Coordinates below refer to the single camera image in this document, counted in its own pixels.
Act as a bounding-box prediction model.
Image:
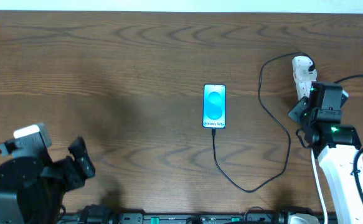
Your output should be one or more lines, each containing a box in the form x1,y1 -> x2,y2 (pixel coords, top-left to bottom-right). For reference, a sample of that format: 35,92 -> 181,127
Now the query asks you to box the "black USB charging cable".
211,52 -> 316,194

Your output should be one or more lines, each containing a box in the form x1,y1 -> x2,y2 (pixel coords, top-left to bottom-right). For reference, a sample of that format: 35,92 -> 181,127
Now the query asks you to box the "blue Samsung Galaxy smartphone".
202,83 -> 226,129

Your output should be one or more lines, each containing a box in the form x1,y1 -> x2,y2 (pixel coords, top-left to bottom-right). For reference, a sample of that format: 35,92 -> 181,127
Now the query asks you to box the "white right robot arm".
288,81 -> 363,223

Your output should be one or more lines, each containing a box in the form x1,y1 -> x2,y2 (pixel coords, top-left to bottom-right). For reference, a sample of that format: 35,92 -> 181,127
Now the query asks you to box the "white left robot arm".
0,134 -> 95,223

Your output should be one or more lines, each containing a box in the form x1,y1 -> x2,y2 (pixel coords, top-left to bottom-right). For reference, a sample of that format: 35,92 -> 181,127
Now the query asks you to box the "white power strip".
292,56 -> 318,101

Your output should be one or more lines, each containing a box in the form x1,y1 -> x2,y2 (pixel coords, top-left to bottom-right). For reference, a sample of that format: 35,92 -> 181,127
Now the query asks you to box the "white power strip cord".
310,149 -> 329,224

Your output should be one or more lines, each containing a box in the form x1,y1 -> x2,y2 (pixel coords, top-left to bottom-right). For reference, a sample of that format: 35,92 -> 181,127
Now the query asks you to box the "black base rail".
57,205 -> 338,224

